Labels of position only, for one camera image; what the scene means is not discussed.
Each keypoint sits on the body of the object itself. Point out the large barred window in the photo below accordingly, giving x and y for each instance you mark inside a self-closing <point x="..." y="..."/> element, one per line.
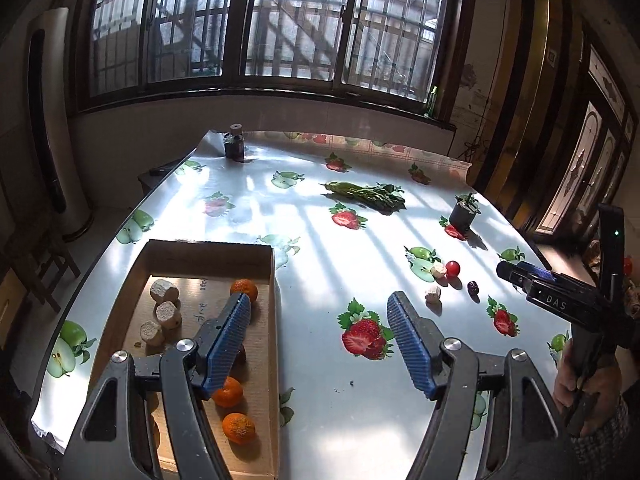
<point x="384" y="54"/>

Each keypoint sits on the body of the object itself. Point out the cardboard tray box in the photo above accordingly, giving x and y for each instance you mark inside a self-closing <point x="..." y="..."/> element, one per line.
<point x="203" y="273"/>

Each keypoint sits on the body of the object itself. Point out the orange mandarin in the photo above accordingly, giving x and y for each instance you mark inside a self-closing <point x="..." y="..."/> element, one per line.
<point x="239" y="428"/>
<point x="230" y="394"/>

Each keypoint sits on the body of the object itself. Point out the beige cake piece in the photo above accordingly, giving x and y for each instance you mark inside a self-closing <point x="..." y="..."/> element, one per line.
<point x="152" y="334"/>
<point x="432" y="295"/>
<point x="438" y="270"/>

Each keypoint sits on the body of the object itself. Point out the person right hand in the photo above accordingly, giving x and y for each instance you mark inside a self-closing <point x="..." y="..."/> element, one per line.
<point x="605" y="384"/>

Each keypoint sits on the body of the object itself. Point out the black cup with flowers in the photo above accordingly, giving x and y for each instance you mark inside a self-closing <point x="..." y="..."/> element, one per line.
<point x="464" y="212"/>

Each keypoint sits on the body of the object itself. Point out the cake piece in box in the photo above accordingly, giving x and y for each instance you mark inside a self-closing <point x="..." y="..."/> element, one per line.
<point x="162" y="290"/>

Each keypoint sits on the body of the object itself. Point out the small dark jar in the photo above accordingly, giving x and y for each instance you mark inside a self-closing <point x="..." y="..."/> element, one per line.
<point x="234" y="143"/>

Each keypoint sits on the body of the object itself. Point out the mandarin in box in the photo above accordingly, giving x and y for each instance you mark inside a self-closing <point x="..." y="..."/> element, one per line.
<point x="247" y="287"/>

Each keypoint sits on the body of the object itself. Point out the white tower air conditioner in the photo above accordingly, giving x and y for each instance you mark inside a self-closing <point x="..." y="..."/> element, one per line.
<point x="48" y="122"/>

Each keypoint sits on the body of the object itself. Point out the green leafy vegetable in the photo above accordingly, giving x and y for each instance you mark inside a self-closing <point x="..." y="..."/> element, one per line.
<point x="383" y="197"/>

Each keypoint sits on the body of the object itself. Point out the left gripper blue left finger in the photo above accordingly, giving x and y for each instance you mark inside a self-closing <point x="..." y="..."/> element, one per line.
<point x="113" y="437"/>

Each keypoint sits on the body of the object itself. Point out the small red date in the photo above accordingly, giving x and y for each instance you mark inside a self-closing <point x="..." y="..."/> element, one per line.
<point x="473" y="288"/>

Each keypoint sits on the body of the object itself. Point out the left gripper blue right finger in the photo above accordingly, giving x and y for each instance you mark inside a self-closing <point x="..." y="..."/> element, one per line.
<point x="524" y="436"/>

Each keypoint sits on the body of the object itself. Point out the green bottle on sill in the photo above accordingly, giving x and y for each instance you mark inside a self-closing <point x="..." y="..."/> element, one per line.
<point x="431" y="102"/>

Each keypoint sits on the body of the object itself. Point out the fruit print tablecloth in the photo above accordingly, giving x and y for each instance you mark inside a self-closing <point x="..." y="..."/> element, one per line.
<point x="341" y="416"/>

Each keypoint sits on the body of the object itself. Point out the ornate glass door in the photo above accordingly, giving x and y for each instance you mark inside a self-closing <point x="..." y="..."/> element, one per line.
<point x="595" y="150"/>

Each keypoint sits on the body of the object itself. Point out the wooden chair left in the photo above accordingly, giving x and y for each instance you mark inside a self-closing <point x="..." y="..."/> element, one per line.
<point x="40" y="259"/>

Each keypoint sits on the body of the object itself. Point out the red cherry tomato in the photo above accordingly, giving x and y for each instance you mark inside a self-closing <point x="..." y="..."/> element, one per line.
<point x="452" y="269"/>

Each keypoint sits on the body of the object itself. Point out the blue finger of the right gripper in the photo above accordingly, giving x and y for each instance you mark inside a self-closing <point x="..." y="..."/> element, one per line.
<point x="518" y="274"/>
<point x="537" y="272"/>

